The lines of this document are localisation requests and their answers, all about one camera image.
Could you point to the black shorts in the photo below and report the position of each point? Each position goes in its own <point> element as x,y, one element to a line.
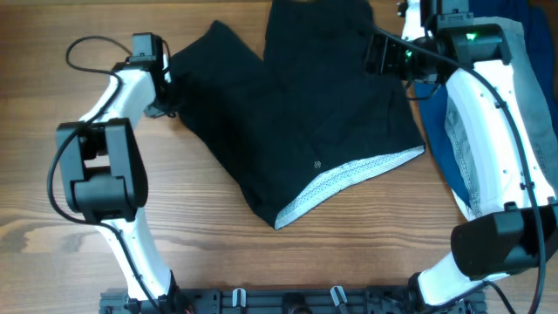
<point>304,120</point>

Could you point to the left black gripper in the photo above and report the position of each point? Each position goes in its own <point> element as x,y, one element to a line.
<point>181,101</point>

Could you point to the white garment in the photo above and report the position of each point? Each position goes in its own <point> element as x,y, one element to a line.
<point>462,205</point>

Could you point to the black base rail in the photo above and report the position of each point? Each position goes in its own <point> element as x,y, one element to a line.
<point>371,300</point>

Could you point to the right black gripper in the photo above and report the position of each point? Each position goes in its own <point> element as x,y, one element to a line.
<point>389,46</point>

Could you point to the grey jeans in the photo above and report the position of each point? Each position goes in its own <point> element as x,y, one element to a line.
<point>534,112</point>

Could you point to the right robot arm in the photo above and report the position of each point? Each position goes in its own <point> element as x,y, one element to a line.
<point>512,212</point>

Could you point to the blue garment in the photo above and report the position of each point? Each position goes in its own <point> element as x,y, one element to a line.
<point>541,53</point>

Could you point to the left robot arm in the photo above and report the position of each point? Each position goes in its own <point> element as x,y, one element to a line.
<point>97,176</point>

